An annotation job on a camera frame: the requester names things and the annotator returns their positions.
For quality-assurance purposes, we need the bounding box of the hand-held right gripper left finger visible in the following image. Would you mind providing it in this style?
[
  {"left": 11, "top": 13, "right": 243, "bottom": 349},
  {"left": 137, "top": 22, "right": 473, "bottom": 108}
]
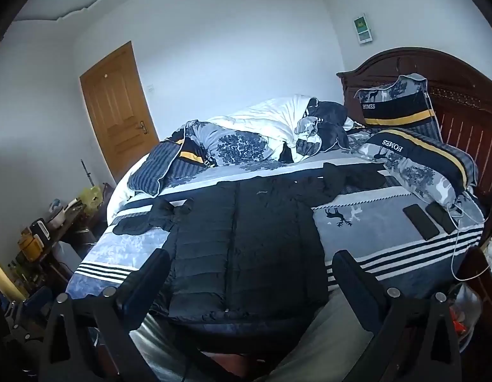
[{"left": 39, "top": 248, "right": 171, "bottom": 382}]

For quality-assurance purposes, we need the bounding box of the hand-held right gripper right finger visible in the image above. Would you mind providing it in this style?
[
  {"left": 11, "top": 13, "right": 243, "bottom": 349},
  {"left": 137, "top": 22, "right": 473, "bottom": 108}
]
[{"left": 331, "top": 249, "right": 464, "bottom": 382}]

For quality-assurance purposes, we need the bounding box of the black puffer jacket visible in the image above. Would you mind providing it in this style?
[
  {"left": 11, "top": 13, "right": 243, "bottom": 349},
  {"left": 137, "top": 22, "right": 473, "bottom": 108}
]
[{"left": 113, "top": 162, "right": 390, "bottom": 321}]

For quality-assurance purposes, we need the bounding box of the bed with printed bedsheet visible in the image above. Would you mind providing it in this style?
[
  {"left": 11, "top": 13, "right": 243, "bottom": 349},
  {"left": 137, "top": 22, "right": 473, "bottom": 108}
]
[{"left": 65, "top": 127, "right": 488, "bottom": 327}]

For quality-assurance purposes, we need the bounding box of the black smartphone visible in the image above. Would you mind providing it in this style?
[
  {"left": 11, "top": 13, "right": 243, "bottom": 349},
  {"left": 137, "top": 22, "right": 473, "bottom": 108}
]
[
  {"left": 402, "top": 204, "right": 441, "bottom": 242},
  {"left": 425, "top": 201, "right": 458, "bottom": 235}
]

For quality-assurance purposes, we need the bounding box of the cluttered wooden side table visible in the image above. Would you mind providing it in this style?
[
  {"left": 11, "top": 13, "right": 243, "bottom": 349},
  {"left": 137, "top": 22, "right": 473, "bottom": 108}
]
[{"left": 7, "top": 183, "right": 111, "bottom": 299}]

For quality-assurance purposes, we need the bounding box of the yellow bag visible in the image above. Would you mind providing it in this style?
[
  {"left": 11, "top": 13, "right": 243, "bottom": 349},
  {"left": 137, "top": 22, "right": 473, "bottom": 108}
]
[{"left": 78, "top": 186, "right": 104, "bottom": 212}]

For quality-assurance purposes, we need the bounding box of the clear plastic bag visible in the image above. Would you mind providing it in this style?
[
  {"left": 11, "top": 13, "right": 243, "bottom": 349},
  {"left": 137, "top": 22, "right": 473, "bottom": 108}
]
[{"left": 449, "top": 282, "right": 486, "bottom": 343}]

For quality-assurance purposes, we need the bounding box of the printed pillow with yellow stripe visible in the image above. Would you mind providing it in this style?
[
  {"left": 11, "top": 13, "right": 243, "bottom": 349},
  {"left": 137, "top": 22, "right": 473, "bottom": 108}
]
[
  {"left": 357, "top": 127, "right": 480, "bottom": 208},
  {"left": 354, "top": 74, "right": 444, "bottom": 142}
]

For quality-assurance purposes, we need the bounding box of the crumpled printed duvet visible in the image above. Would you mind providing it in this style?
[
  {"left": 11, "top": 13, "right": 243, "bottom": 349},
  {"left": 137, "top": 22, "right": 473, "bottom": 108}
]
[{"left": 127, "top": 95, "right": 364, "bottom": 208}]

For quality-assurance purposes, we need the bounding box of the wooden door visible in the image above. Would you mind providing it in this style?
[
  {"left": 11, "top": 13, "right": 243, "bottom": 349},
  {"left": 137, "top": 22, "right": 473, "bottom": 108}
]
[{"left": 80, "top": 41, "right": 160, "bottom": 173}]

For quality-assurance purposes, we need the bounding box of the dark wooden headboard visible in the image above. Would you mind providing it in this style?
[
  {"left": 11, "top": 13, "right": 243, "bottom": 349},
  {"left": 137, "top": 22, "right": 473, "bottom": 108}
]
[{"left": 337, "top": 48, "right": 492, "bottom": 208}]

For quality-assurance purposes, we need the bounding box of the white charging cable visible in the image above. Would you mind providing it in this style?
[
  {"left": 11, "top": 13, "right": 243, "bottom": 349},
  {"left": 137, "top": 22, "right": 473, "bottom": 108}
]
[{"left": 448, "top": 190, "right": 492, "bottom": 284}]

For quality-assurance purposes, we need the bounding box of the green and white wall panel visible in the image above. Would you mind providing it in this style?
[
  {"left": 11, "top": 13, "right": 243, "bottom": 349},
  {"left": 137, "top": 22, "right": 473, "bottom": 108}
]
[{"left": 353, "top": 14, "right": 374, "bottom": 44}]

